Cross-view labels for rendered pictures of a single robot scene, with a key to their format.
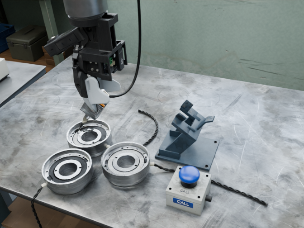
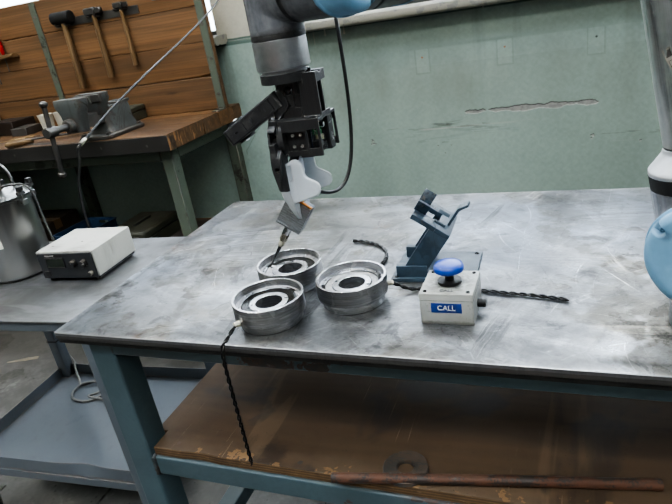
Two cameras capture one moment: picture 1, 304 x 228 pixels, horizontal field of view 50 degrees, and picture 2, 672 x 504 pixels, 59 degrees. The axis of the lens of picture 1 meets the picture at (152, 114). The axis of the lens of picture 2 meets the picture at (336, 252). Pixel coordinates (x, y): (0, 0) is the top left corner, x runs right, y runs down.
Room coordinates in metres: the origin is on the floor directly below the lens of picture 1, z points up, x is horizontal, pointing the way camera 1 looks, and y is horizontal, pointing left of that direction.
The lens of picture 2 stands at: (-0.27, 0.10, 1.21)
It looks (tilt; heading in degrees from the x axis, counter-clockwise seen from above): 23 degrees down; 358
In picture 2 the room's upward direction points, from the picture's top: 10 degrees counter-clockwise
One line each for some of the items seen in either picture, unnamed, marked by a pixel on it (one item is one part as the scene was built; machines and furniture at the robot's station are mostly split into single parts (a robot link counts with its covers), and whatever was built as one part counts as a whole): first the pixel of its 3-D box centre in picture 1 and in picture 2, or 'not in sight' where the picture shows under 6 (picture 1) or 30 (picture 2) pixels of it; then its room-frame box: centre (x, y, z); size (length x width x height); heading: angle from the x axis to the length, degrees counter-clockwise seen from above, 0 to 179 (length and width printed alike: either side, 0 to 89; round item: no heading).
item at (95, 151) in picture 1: (90, 138); (290, 272); (0.60, 0.15, 0.82); 0.10 x 0.10 x 0.04
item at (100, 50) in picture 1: (96, 44); (297, 114); (0.58, 0.10, 1.07); 0.09 x 0.08 x 0.12; 66
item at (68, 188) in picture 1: (68, 172); (269, 306); (0.50, 0.19, 0.82); 0.10 x 0.10 x 0.04
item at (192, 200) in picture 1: (191, 190); (455, 295); (0.42, -0.07, 0.82); 0.08 x 0.07 x 0.05; 64
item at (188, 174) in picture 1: (188, 180); (449, 278); (0.43, -0.06, 0.85); 0.04 x 0.04 x 0.05
